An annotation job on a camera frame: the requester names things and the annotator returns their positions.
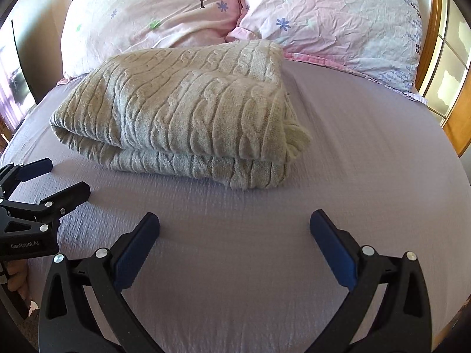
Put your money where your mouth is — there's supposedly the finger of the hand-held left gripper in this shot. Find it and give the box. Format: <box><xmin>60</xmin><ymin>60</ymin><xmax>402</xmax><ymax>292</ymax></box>
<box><xmin>0</xmin><ymin>158</ymin><xmax>54</xmax><ymax>200</ymax></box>
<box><xmin>0</xmin><ymin>182</ymin><xmax>91</xmax><ymax>233</ymax></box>

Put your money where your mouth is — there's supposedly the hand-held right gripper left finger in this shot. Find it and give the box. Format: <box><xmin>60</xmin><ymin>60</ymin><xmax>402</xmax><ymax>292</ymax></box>
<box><xmin>38</xmin><ymin>212</ymin><xmax>163</xmax><ymax>353</ymax></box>

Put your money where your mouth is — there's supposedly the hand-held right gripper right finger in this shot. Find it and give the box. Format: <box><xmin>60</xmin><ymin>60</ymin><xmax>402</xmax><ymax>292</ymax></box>
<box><xmin>308</xmin><ymin>209</ymin><xmax>433</xmax><ymax>353</ymax></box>

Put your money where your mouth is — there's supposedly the person's left hand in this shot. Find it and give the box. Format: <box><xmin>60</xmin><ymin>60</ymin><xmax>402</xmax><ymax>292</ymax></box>
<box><xmin>6</xmin><ymin>258</ymin><xmax>31</xmax><ymax>299</ymax></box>

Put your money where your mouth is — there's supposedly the lavender bed sheet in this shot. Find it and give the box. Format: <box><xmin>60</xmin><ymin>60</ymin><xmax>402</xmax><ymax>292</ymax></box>
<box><xmin>0</xmin><ymin>54</ymin><xmax>471</xmax><ymax>353</ymax></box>

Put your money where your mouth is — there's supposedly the dark screen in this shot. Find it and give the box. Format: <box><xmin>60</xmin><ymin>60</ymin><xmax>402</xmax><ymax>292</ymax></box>
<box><xmin>0</xmin><ymin>20</ymin><xmax>38</xmax><ymax>126</ymax></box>

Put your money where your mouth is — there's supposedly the wooden headboard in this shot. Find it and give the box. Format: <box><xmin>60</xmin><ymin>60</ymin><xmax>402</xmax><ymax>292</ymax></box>
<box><xmin>415</xmin><ymin>0</ymin><xmax>471</xmax><ymax>157</ymax></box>

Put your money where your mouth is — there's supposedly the pink tree print pillow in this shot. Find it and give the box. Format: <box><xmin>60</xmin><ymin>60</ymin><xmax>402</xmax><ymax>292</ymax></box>
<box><xmin>61</xmin><ymin>0</ymin><xmax>246</xmax><ymax>80</ymax></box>

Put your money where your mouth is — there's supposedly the glass paned window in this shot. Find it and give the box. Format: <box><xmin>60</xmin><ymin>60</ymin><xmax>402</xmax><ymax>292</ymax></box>
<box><xmin>423</xmin><ymin>0</ymin><xmax>471</xmax><ymax>120</ymax></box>

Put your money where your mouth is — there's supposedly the pink flower print pillow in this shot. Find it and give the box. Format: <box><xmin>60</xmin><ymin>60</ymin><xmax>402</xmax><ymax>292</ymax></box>
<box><xmin>226</xmin><ymin>0</ymin><xmax>428</xmax><ymax>104</ymax></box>

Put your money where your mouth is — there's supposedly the beige cable knit blanket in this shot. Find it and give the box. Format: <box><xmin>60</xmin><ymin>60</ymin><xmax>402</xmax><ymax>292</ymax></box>
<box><xmin>50</xmin><ymin>39</ymin><xmax>313</xmax><ymax>191</ymax></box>

